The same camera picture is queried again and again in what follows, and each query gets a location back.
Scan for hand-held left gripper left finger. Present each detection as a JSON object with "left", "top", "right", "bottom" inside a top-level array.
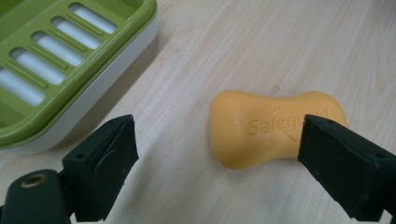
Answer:
[{"left": 61, "top": 114, "right": 140, "bottom": 223}]

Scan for yellow soap bar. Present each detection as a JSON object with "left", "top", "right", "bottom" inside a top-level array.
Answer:
[{"left": 208, "top": 90, "right": 349, "bottom": 171}]

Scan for green and white soap dish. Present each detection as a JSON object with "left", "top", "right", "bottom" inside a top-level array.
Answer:
[{"left": 0, "top": 0, "right": 160, "bottom": 155}]

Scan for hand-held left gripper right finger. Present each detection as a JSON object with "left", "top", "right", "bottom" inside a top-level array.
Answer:
[{"left": 297, "top": 114, "right": 396, "bottom": 223}]

